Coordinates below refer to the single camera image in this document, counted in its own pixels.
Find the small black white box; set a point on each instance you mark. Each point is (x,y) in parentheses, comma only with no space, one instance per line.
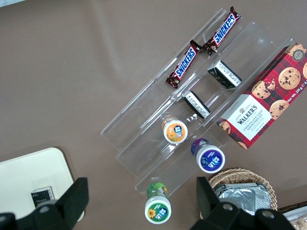
(224,74)
(196,105)

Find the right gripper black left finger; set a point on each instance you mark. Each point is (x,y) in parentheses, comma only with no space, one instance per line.
(69,201)

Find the black Pace box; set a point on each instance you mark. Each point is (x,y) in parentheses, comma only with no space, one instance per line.
(42,195)

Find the clear acrylic stepped shelf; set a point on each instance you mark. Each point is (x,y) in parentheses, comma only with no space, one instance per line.
(144,143)

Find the Snickers bar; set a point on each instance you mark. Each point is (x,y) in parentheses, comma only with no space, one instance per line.
(223,28)
(184,64)

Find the oval tan wicker basket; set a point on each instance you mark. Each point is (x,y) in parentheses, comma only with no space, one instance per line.
(242,176)

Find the white plastic bin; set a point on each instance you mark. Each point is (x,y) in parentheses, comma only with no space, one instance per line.
(293,213)

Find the aluminium foil tray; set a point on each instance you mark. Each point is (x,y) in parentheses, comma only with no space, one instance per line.
(244,196)

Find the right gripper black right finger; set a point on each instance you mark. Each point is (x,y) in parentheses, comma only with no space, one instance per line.
(216,213)

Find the red Walkers shortbread box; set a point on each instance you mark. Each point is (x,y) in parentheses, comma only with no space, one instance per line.
(263,103)

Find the purple cap small bottle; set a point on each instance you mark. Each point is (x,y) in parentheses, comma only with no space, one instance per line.
(208,158)

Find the clear cracker packet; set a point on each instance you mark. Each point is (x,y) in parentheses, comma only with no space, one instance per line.
(299,224)

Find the green cap small bottle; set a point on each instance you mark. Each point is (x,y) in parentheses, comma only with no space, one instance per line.
(157,203)

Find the cream plastic tray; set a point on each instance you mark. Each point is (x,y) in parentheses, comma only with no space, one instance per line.
(28,172)

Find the orange cap small bottle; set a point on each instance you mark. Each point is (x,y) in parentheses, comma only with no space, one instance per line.
(174,130)

